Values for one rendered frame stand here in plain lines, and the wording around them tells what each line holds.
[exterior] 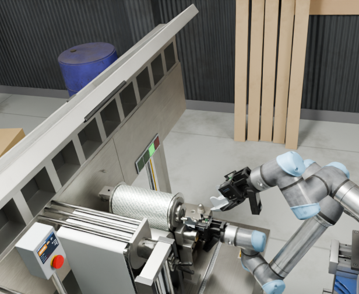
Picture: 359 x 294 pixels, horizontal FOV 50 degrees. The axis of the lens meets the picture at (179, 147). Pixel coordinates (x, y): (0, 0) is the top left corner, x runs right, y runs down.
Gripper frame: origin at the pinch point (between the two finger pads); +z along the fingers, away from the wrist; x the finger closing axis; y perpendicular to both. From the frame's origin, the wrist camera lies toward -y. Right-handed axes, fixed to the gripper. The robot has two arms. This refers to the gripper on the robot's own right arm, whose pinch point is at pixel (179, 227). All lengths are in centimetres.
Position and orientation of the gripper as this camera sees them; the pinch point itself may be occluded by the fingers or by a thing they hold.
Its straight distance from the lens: 165.3
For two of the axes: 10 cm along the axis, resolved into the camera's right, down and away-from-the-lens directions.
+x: -3.8, 5.8, -7.2
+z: -9.2, -1.3, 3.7
